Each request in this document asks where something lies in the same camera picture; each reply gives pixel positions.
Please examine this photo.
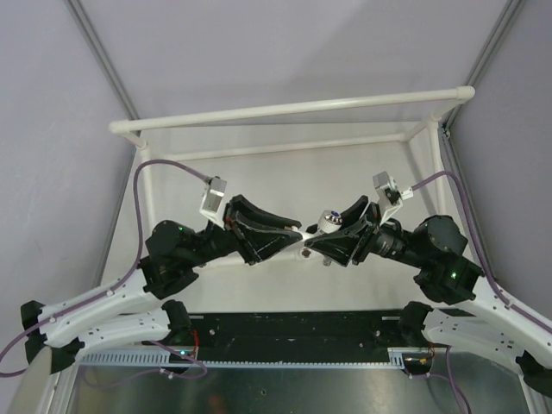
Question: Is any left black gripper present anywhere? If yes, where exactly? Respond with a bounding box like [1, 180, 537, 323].
[185, 196, 302, 268]

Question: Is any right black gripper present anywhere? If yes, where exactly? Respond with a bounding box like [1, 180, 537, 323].
[304, 195, 428, 268]

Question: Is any white faucet with chrome knob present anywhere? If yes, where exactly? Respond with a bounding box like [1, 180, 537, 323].
[316, 209, 344, 267]

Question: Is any white PVC pipe frame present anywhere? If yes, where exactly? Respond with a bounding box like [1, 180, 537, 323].
[109, 85, 477, 268]

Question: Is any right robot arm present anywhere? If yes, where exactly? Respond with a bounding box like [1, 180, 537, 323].
[305, 198, 551, 397]

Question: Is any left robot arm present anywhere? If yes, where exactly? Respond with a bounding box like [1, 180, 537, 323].
[20, 195, 303, 373]

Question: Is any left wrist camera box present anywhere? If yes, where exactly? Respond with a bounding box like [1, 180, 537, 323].
[199, 176, 227, 217]

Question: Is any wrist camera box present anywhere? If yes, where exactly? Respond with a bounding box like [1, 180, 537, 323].
[199, 176, 227, 217]
[373, 171, 413, 222]

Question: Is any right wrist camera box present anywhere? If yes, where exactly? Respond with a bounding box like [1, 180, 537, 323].
[373, 171, 413, 222]

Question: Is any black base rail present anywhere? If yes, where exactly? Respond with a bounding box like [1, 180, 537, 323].
[110, 310, 451, 361]

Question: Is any aluminium table frame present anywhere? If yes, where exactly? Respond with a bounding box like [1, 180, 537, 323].
[51, 330, 550, 413]

